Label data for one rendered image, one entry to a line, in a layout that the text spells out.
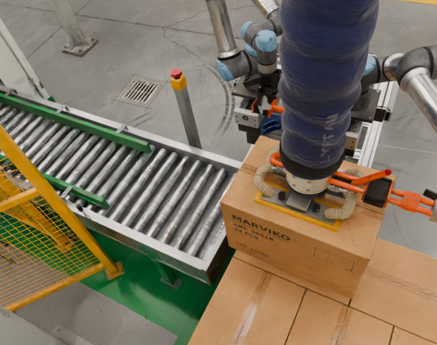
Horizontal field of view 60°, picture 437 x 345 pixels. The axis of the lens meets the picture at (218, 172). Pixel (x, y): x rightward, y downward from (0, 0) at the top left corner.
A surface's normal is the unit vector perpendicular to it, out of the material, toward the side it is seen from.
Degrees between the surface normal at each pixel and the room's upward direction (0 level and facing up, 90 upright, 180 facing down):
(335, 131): 70
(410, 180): 0
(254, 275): 0
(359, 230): 1
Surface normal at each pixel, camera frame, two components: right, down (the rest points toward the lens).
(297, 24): -0.76, 0.37
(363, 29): 0.55, 0.34
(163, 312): -0.13, -0.60
